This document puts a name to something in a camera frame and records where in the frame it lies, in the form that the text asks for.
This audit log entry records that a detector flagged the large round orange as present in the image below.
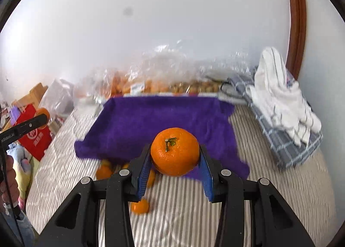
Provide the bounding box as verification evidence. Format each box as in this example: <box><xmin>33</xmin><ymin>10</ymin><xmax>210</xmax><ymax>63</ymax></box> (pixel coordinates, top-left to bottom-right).
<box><xmin>96</xmin><ymin>165</ymin><xmax>113</xmax><ymax>180</ymax></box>

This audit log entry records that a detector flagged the small orange mandarin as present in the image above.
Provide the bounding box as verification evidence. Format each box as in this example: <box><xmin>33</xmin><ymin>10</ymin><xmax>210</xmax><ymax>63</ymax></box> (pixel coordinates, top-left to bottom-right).
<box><xmin>130</xmin><ymin>199</ymin><xmax>150</xmax><ymax>214</ymax></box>

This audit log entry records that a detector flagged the oval orange kumquat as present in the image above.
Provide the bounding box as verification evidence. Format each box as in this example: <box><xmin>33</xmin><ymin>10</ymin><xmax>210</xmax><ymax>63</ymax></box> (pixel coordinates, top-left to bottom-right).
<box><xmin>147</xmin><ymin>169</ymin><xmax>155</xmax><ymax>188</ymax></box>

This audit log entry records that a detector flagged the large orange with stem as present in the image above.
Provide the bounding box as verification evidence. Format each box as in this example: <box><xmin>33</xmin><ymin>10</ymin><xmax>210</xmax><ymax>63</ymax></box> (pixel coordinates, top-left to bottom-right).
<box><xmin>150</xmin><ymin>127</ymin><xmax>200</xmax><ymax>176</ymax></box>

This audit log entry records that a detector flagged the orange mandarin pile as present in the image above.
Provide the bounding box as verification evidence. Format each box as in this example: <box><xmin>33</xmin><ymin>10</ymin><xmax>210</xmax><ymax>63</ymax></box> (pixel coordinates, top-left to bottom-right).
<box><xmin>101</xmin><ymin>160</ymin><xmax>112</xmax><ymax>168</ymax></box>

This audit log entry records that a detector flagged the person's left hand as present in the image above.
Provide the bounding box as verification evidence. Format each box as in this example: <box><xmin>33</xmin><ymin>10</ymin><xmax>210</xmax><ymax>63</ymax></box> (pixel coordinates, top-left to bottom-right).
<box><xmin>1</xmin><ymin>155</ymin><xmax>20</xmax><ymax>213</ymax></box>

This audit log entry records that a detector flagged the red paper bag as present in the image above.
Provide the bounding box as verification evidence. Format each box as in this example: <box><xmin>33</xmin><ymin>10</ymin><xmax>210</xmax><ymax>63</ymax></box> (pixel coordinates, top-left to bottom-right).
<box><xmin>16</xmin><ymin>104</ymin><xmax>52</xmax><ymax>161</ymax></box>

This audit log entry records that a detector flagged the grey plastic bag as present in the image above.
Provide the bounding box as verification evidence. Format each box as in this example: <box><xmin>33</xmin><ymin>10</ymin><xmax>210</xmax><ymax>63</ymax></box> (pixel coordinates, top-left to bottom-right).
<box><xmin>39</xmin><ymin>79</ymin><xmax>74</xmax><ymax>120</ymax></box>

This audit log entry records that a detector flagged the purple towel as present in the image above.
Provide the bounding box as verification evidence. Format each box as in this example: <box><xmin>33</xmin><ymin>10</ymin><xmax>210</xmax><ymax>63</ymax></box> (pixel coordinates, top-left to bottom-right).
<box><xmin>74</xmin><ymin>96</ymin><xmax>250</xmax><ymax>179</ymax></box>

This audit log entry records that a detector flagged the grey checked folded cloth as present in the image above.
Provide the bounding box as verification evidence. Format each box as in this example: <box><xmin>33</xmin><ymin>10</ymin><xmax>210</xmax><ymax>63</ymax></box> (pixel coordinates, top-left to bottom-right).
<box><xmin>228</xmin><ymin>74</ymin><xmax>323</xmax><ymax>169</ymax></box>

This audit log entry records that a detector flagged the white striped towel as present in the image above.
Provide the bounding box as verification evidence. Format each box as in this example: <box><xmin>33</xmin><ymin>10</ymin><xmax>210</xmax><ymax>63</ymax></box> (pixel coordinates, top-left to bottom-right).
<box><xmin>246</xmin><ymin>47</ymin><xmax>322</xmax><ymax>147</ymax></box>

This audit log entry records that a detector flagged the clear plastic fruit bag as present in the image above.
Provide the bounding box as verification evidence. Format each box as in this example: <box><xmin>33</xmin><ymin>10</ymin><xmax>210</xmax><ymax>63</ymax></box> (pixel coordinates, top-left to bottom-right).
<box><xmin>73</xmin><ymin>45</ymin><xmax>251</xmax><ymax>102</ymax></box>

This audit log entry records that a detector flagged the black cable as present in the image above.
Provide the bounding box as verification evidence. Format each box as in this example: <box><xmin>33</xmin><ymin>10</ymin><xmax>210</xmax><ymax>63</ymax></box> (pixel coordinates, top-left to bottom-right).
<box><xmin>206</xmin><ymin>75</ymin><xmax>243</xmax><ymax>94</ymax></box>

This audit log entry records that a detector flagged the brown wooden door frame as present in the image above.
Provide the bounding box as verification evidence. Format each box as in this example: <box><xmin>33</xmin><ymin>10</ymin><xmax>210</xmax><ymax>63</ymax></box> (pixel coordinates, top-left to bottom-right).
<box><xmin>286</xmin><ymin>0</ymin><xmax>307</xmax><ymax>80</ymax></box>

